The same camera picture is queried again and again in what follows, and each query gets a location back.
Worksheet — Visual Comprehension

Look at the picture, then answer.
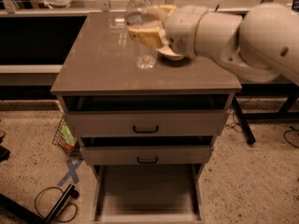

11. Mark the black table leg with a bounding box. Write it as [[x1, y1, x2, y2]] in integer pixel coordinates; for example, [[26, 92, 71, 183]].
[[233, 97, 256, 146]]

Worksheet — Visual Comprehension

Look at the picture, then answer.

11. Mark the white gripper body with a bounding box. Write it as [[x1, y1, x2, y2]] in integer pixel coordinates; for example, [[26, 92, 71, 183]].
[[164, 6, 208, 58]]

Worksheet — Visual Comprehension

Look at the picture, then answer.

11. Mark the black cable right floor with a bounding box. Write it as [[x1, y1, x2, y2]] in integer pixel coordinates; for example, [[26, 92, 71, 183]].
[[283, 124, 299, 149]]

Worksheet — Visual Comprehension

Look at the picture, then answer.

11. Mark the black stand leg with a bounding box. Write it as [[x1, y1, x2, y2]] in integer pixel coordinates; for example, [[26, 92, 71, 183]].
[[0, 185, 79, 224]]

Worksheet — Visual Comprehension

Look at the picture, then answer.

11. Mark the white paper bowl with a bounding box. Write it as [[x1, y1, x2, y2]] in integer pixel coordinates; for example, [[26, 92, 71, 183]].
[[158, 46, 184, 61]]

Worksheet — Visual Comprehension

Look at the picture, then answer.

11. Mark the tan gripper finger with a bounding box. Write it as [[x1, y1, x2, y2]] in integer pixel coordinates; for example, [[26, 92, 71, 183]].
[[152, 5, 177, 20], [128, 27, 164, 49]]

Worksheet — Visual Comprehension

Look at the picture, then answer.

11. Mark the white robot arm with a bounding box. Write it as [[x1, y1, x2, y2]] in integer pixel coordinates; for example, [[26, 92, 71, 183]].
[[126, 3, 299, 85]]

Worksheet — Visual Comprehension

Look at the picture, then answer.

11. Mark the top grey drawer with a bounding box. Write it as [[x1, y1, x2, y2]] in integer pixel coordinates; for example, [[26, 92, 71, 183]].
[[61, 93, 231, 137]]

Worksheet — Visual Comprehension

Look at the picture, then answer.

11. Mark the blue tape cross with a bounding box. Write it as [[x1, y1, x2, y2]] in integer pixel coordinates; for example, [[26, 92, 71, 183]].
[[57, 158, 83, 187]]

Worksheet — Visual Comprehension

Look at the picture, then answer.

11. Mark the bottom grey open drawer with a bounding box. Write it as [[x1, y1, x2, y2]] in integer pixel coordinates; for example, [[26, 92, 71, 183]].
[[91, 164, 205, 224]]

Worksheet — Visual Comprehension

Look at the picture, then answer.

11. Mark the clear plastic water bottle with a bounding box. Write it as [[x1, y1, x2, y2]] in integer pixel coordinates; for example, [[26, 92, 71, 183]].
[[125, 0, 157, 70]]

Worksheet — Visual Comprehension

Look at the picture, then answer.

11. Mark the wire basket with items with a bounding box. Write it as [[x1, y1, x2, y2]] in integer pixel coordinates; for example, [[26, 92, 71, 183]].
[[52, 118, 80, 157]]

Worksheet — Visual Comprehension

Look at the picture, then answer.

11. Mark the black cable on floor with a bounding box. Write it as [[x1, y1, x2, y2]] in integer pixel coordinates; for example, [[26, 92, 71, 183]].
[[34, 186, 78, 224]]

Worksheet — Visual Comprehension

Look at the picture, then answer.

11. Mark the grey drawer cabinet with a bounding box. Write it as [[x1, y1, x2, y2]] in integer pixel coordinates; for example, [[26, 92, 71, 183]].
[[50, 10, 242, 173]]

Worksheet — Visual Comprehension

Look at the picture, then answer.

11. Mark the middle grey drawer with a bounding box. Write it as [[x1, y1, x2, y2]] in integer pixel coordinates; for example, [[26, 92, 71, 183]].
[[80, 136, 214, 165]]

